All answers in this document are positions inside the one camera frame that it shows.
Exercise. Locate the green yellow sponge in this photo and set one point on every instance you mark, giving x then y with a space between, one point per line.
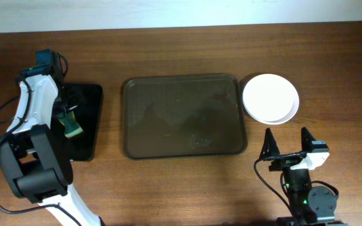
71 126

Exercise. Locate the black rectangular tray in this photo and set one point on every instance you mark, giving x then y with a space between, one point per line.
82 147

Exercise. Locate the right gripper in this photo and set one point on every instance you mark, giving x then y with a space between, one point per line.
287 157

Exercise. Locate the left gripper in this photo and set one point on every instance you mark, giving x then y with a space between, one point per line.
66 105

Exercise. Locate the white plate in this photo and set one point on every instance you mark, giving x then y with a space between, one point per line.
269 86
272 111

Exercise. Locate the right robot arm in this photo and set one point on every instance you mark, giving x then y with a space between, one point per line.
309 202

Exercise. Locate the brown plastic serving tray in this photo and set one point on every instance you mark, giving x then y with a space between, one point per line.
182 116

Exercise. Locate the white plate top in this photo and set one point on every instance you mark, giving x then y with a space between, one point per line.
269 86

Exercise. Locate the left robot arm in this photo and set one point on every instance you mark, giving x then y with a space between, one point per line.
33 159

